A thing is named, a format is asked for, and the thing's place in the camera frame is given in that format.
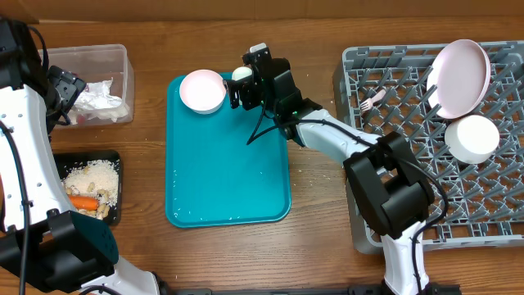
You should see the white paper cup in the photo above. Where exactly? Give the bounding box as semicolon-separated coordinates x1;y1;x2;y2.
232;66;253;81

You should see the pink bowl with peanuts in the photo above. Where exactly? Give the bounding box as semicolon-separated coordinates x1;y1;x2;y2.
179;70;226;115

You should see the large white tissue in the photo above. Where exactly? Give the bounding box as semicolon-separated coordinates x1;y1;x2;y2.
75;79;122;110

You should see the small white tissue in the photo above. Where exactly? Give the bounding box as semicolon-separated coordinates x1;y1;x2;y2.
69;99;133;125

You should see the rice and peanut pile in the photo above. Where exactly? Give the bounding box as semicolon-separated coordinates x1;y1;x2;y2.
61;160;119;220

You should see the white plastic fork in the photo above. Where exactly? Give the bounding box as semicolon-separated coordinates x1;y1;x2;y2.
359;89;386;112

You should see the orange carrot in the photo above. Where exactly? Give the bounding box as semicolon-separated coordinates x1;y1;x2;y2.
69;195;99;211

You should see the white round plate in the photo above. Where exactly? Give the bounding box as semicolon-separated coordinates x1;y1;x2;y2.
427;39;490;119

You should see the white bowl with rice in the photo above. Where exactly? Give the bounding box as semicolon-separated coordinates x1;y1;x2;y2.
445;115;500;164

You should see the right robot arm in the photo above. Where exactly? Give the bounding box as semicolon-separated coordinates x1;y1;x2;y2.
224;43;435;294

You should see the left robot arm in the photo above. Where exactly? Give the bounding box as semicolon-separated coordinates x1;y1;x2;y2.
1;18;170;294

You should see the grey dishwasher rack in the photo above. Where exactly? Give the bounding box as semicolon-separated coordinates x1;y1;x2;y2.
333;41;523;251

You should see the clear plastic bin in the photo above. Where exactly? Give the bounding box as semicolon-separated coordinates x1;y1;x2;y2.
47;44;134;127

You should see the black plastic tray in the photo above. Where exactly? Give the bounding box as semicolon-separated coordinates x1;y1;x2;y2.
54;150;123;226

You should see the teal serving tray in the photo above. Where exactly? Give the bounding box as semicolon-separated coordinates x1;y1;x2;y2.
165;76;291;229

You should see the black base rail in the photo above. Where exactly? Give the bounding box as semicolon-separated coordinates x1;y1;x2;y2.
170;283;462;295

